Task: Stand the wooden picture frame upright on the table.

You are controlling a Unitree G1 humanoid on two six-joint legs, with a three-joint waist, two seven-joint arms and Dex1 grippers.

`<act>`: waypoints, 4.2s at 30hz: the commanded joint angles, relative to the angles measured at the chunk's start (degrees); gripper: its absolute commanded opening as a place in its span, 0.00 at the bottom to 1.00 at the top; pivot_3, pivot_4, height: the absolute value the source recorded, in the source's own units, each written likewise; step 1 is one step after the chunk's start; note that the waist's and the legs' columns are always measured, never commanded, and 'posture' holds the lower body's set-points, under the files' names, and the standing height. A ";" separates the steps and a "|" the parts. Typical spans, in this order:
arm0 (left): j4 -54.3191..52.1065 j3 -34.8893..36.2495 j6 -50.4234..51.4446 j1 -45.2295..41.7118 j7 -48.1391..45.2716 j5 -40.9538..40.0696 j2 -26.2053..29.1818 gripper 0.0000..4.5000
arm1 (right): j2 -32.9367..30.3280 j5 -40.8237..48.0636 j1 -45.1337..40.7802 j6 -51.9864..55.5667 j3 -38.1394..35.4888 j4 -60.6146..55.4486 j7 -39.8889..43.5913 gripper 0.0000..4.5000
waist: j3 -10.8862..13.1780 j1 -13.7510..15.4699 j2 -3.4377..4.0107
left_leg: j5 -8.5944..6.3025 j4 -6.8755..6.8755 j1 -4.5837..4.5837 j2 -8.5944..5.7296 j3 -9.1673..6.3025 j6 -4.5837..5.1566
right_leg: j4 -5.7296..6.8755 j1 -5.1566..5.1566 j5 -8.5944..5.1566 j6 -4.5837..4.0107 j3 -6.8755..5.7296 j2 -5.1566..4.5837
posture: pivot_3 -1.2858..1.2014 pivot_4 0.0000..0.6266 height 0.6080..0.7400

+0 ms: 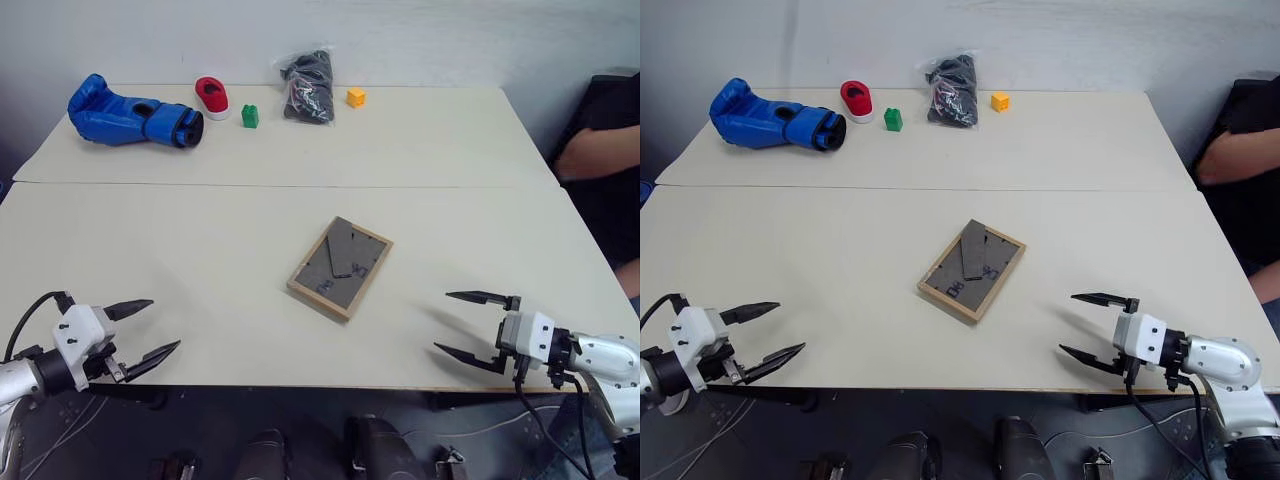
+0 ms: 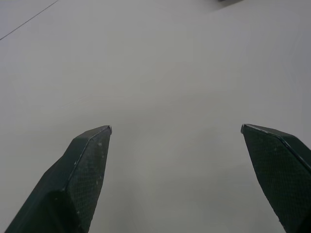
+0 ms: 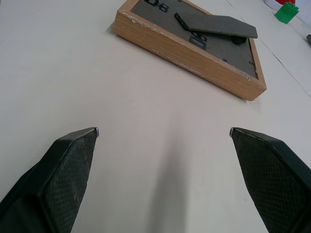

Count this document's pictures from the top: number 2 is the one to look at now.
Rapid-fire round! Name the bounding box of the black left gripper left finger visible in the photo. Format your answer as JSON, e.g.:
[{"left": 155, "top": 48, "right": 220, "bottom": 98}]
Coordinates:
[{"left": 4, "top": 125, "right": 113, "bottom": 233}]

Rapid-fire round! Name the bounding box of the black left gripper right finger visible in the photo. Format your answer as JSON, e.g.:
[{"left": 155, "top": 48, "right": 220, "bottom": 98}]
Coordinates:
[{"left": 240, "top": 123, "right": 311, "bottom": 233}]

